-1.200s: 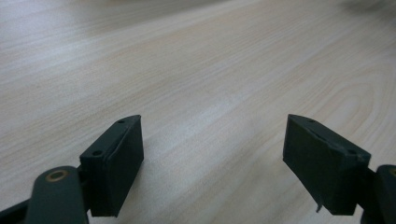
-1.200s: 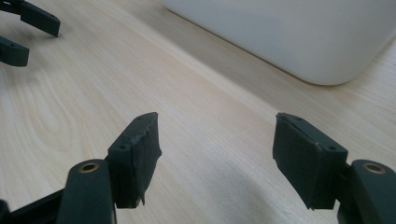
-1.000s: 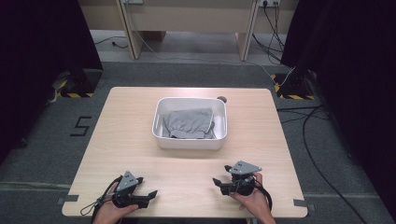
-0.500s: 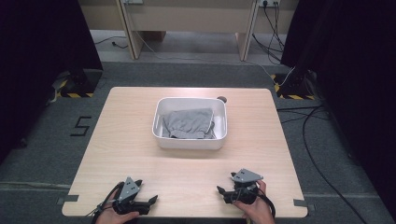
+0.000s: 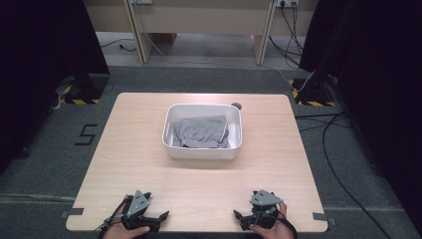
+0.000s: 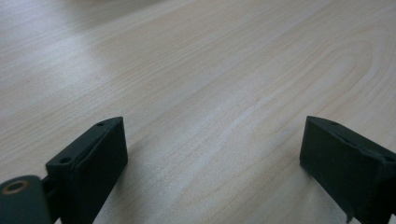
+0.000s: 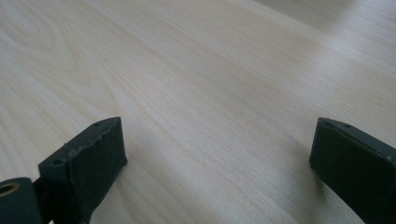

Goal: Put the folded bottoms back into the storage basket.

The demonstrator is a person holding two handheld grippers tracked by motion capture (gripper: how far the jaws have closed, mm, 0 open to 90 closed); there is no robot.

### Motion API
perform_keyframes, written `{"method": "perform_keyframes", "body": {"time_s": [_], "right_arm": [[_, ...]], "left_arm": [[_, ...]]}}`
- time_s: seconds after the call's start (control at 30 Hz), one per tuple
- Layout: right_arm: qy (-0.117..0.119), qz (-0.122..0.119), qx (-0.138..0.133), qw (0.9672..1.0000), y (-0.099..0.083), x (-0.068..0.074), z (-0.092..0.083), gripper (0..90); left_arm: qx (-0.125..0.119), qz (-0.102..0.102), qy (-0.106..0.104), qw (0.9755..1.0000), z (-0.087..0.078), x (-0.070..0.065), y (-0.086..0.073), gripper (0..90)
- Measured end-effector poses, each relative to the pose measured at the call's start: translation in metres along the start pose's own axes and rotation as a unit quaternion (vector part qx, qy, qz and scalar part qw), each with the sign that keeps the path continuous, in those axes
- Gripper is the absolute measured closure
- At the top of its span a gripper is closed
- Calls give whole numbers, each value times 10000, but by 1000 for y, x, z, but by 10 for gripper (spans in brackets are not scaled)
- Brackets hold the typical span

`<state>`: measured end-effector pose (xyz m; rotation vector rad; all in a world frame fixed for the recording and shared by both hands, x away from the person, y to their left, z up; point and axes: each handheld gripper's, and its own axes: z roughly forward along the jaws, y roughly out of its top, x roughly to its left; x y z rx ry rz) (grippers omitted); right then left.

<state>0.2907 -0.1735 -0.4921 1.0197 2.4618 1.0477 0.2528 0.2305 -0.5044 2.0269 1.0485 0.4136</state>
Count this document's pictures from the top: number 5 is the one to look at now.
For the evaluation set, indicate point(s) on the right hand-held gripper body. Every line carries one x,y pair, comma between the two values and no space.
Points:
265,200

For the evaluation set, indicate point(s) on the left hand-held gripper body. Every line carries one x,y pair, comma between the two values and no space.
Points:
137,204

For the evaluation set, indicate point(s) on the white plastic bin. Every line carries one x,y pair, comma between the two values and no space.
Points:
199,153

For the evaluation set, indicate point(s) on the grey pants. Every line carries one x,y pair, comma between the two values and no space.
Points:
200,131

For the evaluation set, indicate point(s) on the person's right hand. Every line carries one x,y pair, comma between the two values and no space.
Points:
270,232

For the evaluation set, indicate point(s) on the person's left hand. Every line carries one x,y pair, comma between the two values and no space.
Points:
124,233

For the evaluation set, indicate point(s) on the black stand base hazard tape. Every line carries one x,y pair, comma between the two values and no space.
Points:
84,88
313,93

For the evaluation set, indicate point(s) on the dark curtain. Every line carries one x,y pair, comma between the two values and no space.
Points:
40,49
375,66

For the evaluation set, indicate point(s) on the beige wooden desk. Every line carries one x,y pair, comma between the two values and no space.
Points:
199,15

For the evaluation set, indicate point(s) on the white power strip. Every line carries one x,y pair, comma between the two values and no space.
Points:
287,2

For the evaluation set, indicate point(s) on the grey table bracket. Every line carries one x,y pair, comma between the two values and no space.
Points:
72,212
321,217

